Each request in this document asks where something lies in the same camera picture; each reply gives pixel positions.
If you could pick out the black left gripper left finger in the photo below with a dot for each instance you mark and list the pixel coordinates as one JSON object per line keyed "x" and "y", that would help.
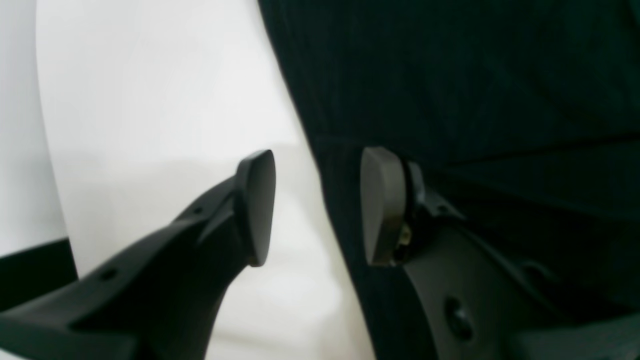
{"x": 159, "y": 298}

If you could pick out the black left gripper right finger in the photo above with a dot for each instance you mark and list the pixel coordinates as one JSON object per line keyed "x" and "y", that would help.
{"x": 480, "y": 303}

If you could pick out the black printed T-shirt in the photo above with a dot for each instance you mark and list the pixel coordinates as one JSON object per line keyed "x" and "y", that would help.
{"x": 523, "y": 114}

